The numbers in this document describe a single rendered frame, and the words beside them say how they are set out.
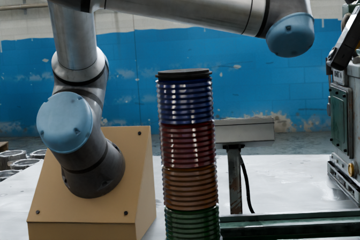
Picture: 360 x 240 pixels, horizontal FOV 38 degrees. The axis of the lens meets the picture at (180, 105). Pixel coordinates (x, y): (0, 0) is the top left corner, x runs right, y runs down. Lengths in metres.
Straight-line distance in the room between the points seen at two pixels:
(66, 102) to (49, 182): 0.27
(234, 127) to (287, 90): 5.46
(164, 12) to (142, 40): 5.97
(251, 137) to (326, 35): 5.46
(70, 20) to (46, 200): 0.46
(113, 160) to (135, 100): 5.67
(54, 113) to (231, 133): 0.37
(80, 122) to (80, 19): 0.21
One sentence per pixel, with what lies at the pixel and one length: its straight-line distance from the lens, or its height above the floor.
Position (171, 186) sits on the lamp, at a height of 1.10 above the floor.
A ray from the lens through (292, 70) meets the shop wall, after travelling 6.52.
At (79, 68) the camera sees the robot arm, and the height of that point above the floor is 1.20.
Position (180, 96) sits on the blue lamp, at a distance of 0.52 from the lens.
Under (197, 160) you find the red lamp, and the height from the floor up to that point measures 1.13.
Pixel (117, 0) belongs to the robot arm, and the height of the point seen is 1.31.
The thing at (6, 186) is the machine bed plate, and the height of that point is 0.80.
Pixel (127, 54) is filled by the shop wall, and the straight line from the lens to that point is 6.85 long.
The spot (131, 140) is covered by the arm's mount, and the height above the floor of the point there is 1.01.
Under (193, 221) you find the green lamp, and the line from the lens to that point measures 0.55.
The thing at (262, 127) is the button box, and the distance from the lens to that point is 1.09.
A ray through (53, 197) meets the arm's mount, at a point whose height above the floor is 0.90.
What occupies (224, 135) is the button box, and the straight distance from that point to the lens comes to 1.08.
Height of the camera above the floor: 1.25
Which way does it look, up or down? 7 degrees down
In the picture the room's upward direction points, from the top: 3 degrees counter-clockwise
